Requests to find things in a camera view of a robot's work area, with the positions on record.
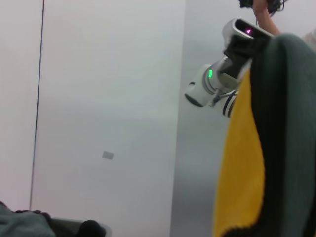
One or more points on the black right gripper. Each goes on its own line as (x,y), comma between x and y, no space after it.
(239,56)

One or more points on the yellow and grey towel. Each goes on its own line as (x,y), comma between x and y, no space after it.
(284,135)

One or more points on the person's bare forearm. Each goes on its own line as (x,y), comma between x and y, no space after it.
(266,19)

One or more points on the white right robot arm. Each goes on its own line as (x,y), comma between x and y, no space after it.
(197,91)

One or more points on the grey perforated storage basket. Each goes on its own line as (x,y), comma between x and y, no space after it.
(69,227)

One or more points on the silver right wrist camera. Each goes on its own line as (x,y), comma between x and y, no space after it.
(243,24)

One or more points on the small grey wall sticker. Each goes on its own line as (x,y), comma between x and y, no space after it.
(107,155)

